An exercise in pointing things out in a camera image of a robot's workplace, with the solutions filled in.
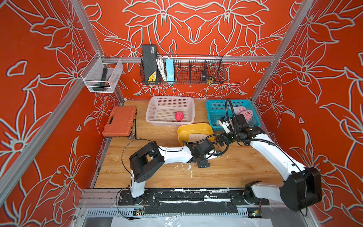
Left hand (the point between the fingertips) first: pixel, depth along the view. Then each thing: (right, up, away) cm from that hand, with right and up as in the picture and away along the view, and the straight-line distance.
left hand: (207, 153), depth 86 cm
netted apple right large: (+31, +24, +11) cm, 41 cm away
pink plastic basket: (-31, +27, +17) cm, 45 cm away
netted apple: (-18, +23, +16) cm, 33 cm away
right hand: (+7, +12, -4) cm, 14 cm away
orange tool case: (-61, +19, +15) cm, 66 cm away
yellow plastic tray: (-11, +11, +12) cm, 20 cm away
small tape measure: (+4, +48, +8) cm, 49 cm away
